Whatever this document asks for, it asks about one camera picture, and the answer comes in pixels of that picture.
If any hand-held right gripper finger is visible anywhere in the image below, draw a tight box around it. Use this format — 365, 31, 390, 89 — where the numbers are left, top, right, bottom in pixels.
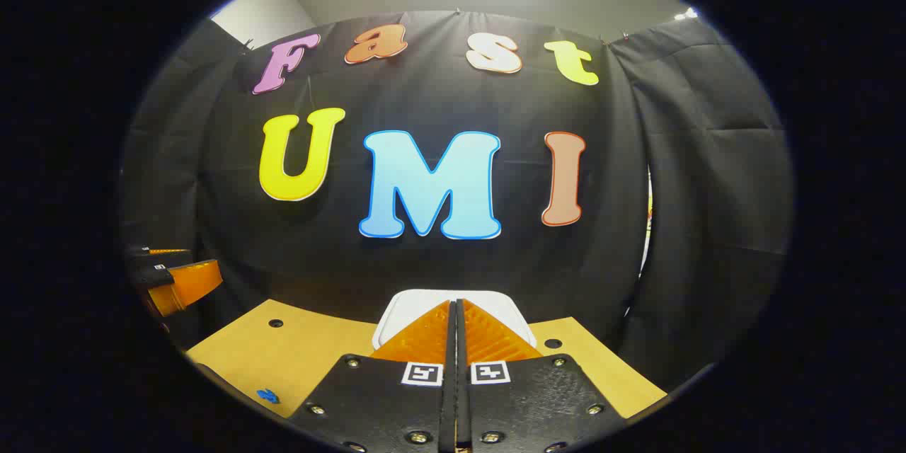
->
287, 299, 457, 453
457, 298, 627, 453

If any white desktop garbage bin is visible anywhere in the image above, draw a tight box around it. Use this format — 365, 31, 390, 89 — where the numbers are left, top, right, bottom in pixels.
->
372, 289, 537, 351

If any wooden desktop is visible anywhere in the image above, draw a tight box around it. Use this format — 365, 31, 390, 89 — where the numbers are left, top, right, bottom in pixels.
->
185, 299, 667, 420

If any black backdrop cloth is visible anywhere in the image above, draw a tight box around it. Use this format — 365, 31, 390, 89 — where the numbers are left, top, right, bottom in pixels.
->
120, 11, 793, 394

